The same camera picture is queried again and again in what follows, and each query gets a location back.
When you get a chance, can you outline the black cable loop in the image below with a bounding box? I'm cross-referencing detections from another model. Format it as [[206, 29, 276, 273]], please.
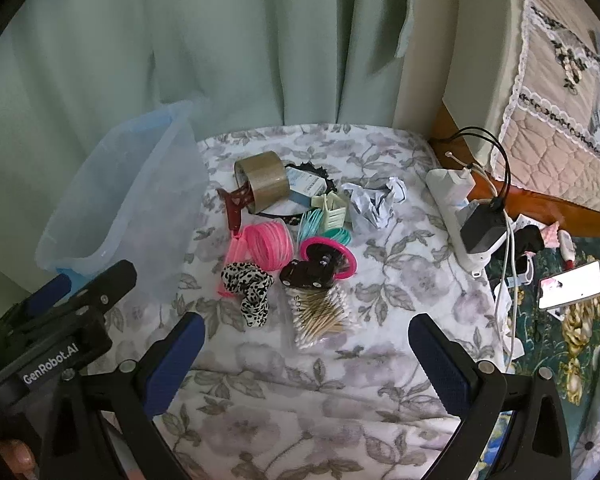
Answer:
[[449, 127, 512, 211]]

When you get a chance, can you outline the beige hair claw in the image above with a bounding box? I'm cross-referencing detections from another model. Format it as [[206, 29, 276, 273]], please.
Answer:
[[311, 191, 351, 229]]

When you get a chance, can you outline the brown packing tape roll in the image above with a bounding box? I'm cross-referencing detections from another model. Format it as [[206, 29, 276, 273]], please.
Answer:
[[233, 150, 292, 214]]

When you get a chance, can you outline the dark red hair claw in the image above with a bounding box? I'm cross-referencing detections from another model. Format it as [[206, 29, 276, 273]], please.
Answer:
[[216, 185, 255, 234]]

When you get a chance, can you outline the black white spotted scrunchie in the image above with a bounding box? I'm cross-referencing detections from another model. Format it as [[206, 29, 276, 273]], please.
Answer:
[[221, 260, 275, 331]]

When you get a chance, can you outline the white charger plug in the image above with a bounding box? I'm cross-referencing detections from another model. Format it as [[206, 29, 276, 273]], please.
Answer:
[[450, 165, 476, 201]]

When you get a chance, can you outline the white cable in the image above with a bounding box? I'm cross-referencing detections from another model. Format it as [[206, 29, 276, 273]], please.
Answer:
[[494, 215, 520, 361]]

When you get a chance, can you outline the person's left hand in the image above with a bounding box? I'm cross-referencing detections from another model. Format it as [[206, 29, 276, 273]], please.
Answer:
[[0, 437, 39, 480]]

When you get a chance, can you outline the pale green curtain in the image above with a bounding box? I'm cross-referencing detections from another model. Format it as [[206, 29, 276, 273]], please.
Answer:
[[0, 0, 423, 286]]

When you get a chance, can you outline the floral bedsheet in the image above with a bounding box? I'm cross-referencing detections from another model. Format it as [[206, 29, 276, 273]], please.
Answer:
[[100, 122, 512, 480]]

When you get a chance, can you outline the wooden bed frame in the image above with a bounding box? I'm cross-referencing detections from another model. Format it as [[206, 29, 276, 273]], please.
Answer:
[[427, 107, 600, 239]]

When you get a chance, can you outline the black toy car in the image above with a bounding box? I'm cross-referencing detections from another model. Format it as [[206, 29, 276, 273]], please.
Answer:
[[279, 255, 339, 290]]

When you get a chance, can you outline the clear plastic container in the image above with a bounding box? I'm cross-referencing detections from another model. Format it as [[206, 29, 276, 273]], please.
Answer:
[[35, 100, 212, 307]]

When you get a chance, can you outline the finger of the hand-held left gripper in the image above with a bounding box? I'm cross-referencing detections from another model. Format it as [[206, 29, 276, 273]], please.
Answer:
[[25, 274, 74, 315], [45, 260, 139, 328]]

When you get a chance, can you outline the black power adapter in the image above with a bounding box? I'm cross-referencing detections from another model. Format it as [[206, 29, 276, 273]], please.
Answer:
[[460, 202, 509, 256]]

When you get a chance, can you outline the white power strip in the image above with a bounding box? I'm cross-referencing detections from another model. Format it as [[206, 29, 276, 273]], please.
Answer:
[[425, 167, 507, 277]]

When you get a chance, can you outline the bag of cotton swabs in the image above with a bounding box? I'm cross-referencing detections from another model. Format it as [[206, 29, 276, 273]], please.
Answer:
[[282, 285, 359, 351]]

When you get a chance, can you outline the red white small bottle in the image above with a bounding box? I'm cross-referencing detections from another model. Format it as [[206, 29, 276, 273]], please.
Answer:
[[557, 230, 579, 271]]

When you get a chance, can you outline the white mattress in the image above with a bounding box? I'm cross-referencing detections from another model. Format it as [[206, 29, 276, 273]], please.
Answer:
[[442, 0, 527, 162]]

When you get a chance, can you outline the small blue white box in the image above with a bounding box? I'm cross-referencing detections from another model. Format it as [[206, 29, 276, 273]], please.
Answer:
[[285, 167, 329, 209]]

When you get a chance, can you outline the smartphone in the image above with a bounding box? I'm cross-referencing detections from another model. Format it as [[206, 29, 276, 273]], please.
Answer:
[[537, 260, 600, 311]]

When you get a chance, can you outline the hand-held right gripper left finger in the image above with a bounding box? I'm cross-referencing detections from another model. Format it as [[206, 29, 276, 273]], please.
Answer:
[[40, 311, 206, 480]]

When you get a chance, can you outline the white paper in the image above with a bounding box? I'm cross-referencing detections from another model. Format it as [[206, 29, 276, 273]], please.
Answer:
[[341, 176, 409, 235]]

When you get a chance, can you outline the green floral blanket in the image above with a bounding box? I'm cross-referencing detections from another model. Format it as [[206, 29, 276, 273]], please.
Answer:
[[485, 230, 600, 463]]

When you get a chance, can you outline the pink ring lid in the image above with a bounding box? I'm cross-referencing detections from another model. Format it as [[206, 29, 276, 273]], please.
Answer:
[[300, 236, 357, 281]]

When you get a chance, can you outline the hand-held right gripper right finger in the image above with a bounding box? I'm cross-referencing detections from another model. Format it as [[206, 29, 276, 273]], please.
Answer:
[[408, 313, 573, 480]]

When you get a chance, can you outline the pink and teal spring toy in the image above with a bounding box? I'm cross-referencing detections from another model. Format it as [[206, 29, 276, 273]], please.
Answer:
[[217, 207, 355, 297]]

